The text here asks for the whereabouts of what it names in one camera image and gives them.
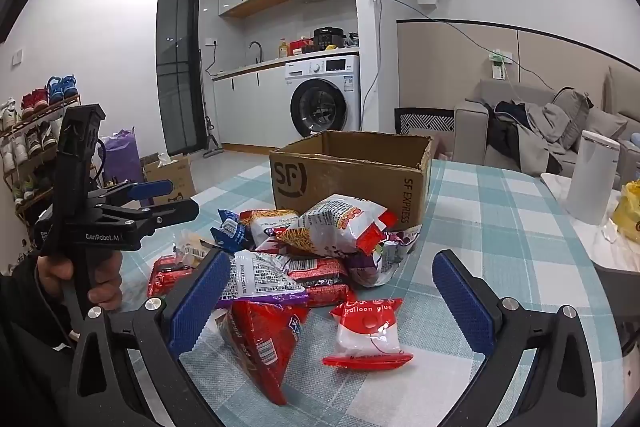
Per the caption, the bright red snack packet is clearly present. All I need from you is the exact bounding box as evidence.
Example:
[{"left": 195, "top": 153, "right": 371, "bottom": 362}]
[{"left": 147, "top": 255, "right": 201, "bottom": 299}]

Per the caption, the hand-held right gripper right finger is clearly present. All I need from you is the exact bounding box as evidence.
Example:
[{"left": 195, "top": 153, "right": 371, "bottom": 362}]
[{"left": 432, "top": 249, "right": 623, "bottom": 427}]

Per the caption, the black pressure cooker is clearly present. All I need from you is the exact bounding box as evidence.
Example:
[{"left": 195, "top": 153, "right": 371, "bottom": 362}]
[{"left": 313, "top": 27, "right": 346, "bottom": 52}]

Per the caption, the blue snack packet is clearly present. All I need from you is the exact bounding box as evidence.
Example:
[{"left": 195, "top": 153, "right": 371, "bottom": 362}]
[{"left": 210, "top": 209, "right": 256, "bottom": 255}]

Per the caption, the wooden shoe rack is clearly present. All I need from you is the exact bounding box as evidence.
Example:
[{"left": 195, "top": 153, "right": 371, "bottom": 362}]
[{"left": 0, "top": 94, "right": 83, "bottom": 228}]

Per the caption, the white green wall charger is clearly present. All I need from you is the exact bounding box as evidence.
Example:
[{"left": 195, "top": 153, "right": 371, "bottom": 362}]
[{"left": 487, "top": 49, "right": 513, "bottom": 80}]

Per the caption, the noodle print snack bag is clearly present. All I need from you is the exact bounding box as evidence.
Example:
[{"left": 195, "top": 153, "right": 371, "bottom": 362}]
[{"left": 239, "top": 208, "right": 301, "bottom": 250}]

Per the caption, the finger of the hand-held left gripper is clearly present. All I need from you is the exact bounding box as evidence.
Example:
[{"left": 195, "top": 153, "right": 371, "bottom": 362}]
[
  {"left": 95, "top": 199, "right": 201, "bottom": 240},
  {"left": 86, "top": 179, "right": 174, "bottom": 212}
]

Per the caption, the light grey cushion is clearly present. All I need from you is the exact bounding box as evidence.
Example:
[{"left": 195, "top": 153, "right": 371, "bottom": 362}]
[{"left": 585, "top": 107, "right": 628, "bottom": 142}]

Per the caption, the brown cardboard box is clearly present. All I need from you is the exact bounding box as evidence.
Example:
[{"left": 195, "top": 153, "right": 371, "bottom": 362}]
[{"left": 269, "top": 130, "right": 435, "bottom": 230}]

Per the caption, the long wall cable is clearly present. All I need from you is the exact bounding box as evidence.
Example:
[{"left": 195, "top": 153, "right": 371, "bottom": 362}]
[{"left": 310, "top": 0, "right": 556, "bottom": 130}]

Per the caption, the group of shoes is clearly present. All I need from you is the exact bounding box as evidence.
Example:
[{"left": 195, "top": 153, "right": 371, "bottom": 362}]
[{"left": 0, "top": 75, "right": 81, "bottom": 208}]

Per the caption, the white washing machine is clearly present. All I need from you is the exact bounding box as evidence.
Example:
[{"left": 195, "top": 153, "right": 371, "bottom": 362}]
[{"left": 289, "top": 54, "right": 362, "bottom": 138}]

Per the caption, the red triangular snack packet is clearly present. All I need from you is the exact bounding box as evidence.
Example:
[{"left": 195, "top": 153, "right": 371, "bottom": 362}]
[{"left": 220, "top": 299, "right": 312, "bottom": 407}]

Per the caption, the pale yellow snack packet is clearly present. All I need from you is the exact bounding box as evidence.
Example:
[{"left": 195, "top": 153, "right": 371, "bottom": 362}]
[{"left": 175, "top": 229, "right": 221, "bottom": 265}]

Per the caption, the purple silver snack bag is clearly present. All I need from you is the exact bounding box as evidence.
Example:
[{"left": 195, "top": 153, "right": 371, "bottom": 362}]
[{"left": 345, "top": 227, "right": 418, "bottom": 289}]

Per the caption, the white lower kitchen cabinet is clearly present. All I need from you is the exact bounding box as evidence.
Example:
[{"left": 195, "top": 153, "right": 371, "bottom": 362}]
[{"left": 212, "top": 59, "right": 296, "bottom": 148}]

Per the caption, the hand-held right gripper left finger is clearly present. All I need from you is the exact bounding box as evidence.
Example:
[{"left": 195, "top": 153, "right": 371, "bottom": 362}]
[{"left": 67, "top": 248, "right": 233, "bottom": 427}]

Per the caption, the dark red snack packet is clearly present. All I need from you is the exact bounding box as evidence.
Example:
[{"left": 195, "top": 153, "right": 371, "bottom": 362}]
[{"left": 287, "top": 257, "right": 351, "bottom": 308}]

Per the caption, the floor mop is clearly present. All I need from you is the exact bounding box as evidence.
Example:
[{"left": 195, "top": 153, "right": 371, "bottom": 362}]
[{"left": 198, "top": 49, "right": 226, "bottom": 159}]

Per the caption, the grey sofa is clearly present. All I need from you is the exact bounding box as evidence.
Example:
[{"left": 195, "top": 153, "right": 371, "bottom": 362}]
[{"left": 454, "top": 67, "right": 640, "bottom": 188}]

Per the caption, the dark grey cushion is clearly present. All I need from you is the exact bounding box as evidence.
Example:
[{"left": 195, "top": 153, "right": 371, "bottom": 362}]
[{"left": 552, "top": 87, "right": 594, "bottom": 150}]

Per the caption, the dark glass door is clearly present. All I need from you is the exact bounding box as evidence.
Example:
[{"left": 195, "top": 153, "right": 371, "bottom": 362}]
[{"left": 156, "top": 0, "right": 202, "bottom": 156}]

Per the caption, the person's left hand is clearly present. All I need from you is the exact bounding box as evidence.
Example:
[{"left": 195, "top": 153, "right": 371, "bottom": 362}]
[{"left": 37, "top": 251, "right": 124, "bottom": 314}]

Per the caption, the yellow plastic bag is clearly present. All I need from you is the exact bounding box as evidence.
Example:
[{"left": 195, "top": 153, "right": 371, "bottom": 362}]
[{"left": 612, "top": 181, "right": 640, "bottom": 244}]

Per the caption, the white purple snack packet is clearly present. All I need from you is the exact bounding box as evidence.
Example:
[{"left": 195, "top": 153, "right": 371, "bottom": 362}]
[{"left": 215, "top": 249, "right": 310, "bottom": 308}]

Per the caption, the cat print cardboard box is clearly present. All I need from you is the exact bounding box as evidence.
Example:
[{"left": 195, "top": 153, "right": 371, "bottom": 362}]
[{"left": 140, "top": 153, "right": 196, "bottom": 200}]

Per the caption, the red white candy packet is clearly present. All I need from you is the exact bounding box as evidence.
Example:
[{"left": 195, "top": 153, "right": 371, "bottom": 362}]
[{"left": 322, "top": 298, "right": 415, "bottom": 372}]

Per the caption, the black white patterned stool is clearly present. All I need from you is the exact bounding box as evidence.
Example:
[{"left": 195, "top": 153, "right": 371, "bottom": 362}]
[{"left": 394, "top": 107, "right": 457, "bottom": 138}]

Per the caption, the large white red snack bag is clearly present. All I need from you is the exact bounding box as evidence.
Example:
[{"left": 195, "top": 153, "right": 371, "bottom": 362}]
[{"left": 274, "top": 193, "right": 398, "bottom": 259}]

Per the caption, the pile of clothes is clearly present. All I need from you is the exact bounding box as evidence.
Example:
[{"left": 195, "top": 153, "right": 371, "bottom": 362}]
[{"left": 487, "top": 99, "right": 576, "bottom": 175}]

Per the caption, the person's left forearm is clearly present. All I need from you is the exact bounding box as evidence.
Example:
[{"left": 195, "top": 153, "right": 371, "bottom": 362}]
[{"left": 0, "top": 257, "right": 96, "bottom": 427}]

